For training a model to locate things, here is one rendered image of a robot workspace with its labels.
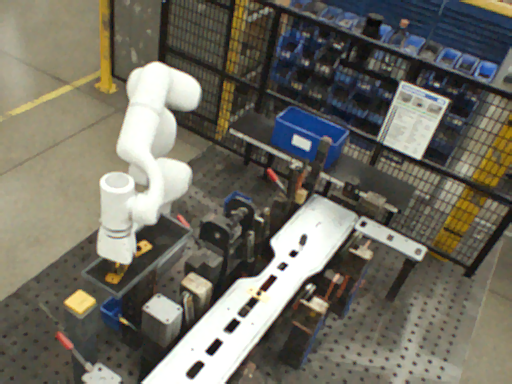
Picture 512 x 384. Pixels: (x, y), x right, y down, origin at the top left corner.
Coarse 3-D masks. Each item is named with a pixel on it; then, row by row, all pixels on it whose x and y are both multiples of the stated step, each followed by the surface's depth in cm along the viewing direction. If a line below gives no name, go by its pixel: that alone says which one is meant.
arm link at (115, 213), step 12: (108, 180) 127; (120, 180) 128; (132, 180) 129; (108, 192) 125; (120, 192) 125; (132, 192) 128; (108, 204) 128; (120, 204) 128; (132, 204) 129; (108, 216) 131; (120, 216) 130; (108, 228) 134; (120, 228) 134
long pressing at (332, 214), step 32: (288, 224) 203; (320, 224) 207; (352, 224) 210; (288, 256) 190; (320, 256) 193; (288, 288) 179; (224, 320) 165; (256, 320) 167; (192, 352) 154; (224, 352) 156
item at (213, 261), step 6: (198, 252) 174; (204, 252) 175; (210, 252) 175; (204, 258) 172; (210, 258) 173; (216, 258) 173; (222, 258) 174; (204, 264) 172; (210, 264) 171; (216, 264) 171; (204, 270) 174; (210, 270) 172; (216, 270) 174; (204, 276) 175; (210, 276) 173; (216, 276) 177; (210, 282) 175; (216, 282) 180; (210, 300) 189; (210, 306) 191
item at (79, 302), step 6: (78, 294) 143; (84, 294) 144; (66, 300) 141; (72, 300) 142; (78, 300) 142; (84, 300) 142; (90, 300) 143; (72, 306) 140; (78, 306) 140; (84, 306) 141; (90, 306) 142; (78, 312) 140
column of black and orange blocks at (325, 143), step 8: (320, 144) 217; (328, 144) 215; (320, 152) 220; (320, 160) 222; (312, 168) 226; (320, 168) 224; (312, 176) 229; (312, 184) 232; (312, 192) 234; (304, 200) 238
